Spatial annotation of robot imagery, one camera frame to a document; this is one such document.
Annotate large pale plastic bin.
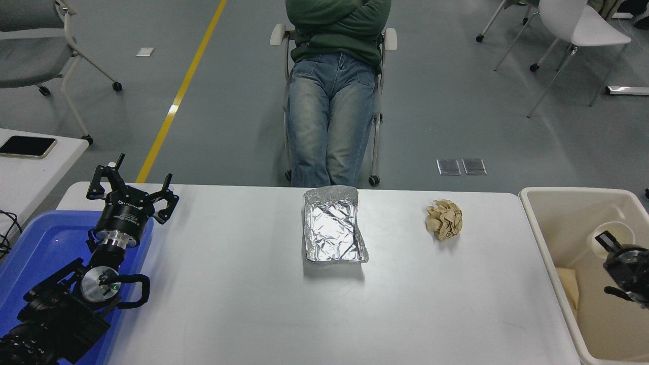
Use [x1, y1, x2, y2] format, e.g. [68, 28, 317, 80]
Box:
[519, 187, 649, 365]

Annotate blue plastic tray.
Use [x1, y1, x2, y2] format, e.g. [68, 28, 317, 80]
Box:
[0, 210, 154, 365]

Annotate wheeled chair frame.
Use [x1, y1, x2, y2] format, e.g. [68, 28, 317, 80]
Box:
[476, 0, 563, 72]

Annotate white metal-framed chair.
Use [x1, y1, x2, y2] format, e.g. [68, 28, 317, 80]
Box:
[270, 23, 398, 187]

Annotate grey office chair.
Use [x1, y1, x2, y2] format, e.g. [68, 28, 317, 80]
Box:
[0, 0, 123, 145]

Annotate black cable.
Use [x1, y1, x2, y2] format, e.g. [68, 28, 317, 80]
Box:
[0, 209, 23, 259]

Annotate white side table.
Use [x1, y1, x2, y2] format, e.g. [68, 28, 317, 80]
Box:
[0, 128, 90, 244]

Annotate pale paper cup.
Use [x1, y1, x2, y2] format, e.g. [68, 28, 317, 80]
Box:
[587, 222, 635, 259]

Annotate pale tan flat piece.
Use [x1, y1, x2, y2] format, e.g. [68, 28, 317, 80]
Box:
[555, 267, 580, 319]

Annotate black smartphone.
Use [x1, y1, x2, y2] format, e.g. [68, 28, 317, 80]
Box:
[0, 135, 57, 159]

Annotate person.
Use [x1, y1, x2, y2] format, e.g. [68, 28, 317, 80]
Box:
[588, 0, 649, 37]
[285, 0, 392, 188]

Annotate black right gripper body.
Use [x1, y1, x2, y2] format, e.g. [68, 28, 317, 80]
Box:
[603, 245, 649, 285]

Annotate white shell chair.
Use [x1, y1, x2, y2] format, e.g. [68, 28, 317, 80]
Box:
[494, 0, 633, 118]

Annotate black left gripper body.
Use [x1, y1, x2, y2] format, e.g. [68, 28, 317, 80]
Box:
[94, 194, 155, 238]

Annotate tan paper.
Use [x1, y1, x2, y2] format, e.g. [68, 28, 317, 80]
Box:
[425, 199, 463, 242]

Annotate silver foil tray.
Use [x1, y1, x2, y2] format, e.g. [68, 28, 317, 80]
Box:
[303, 185, 370, 264]

